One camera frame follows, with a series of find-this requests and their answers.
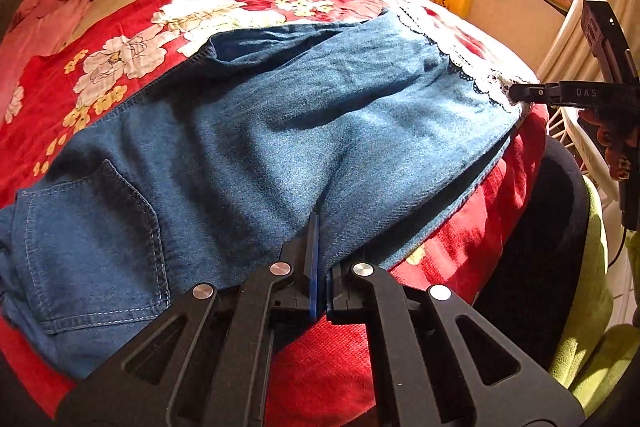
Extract red floral blanket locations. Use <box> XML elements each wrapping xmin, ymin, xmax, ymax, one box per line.
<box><xmin>0</xmin><ymin>0</ymin><xmax>551</xmax><ymax>427</ymax></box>

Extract white wire rack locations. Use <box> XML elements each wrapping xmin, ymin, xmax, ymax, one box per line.
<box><xmin>545</xmin><ymin>107</ymin><xmax>626</xmax><ymax>208</ymax></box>

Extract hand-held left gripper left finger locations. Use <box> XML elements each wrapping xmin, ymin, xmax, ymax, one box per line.
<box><xmin>55</xmin><ymin>212</ymin><xmax>321</xmax><ymax>427</ymax></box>

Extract pink blanket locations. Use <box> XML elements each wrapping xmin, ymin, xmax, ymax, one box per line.
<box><xmin>0</xmin><ymin>0</ymin><xmax>93</xmax><ymax>108</ymax></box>

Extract person's right hand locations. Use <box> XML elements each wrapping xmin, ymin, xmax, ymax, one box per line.
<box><xmin>577</xmin><ymin>107</ymin><xmax>632</xmax><ymax>182</ymax></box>

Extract person's black-clad leg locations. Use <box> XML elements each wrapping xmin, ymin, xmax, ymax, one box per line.
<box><xmin>475</xmin><ymin>137</ymin><xmax>591</xmax><ymax>358</ymax></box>

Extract green garment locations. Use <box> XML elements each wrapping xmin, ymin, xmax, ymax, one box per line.
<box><xmin>547</xmin><ymin>177</ymin><xmax>640</xmax><ymax>405</ymax></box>

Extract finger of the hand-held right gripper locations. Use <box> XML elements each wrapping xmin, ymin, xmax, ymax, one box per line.
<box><xmin>509</xmin><ymin>82</ymin><xmax>561</xmax><ymax>106</ymax></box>

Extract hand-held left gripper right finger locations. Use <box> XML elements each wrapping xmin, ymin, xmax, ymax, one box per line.
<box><xmin>325</xmin><ymin>259</ymin><xmax>586</xmax><ymax>427</ymax></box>

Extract blue denim pants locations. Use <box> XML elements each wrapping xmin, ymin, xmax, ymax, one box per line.
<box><xmin>0</xmin><ymin>4</ymin><xmax>538</xmax><ymax>380</ymax></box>

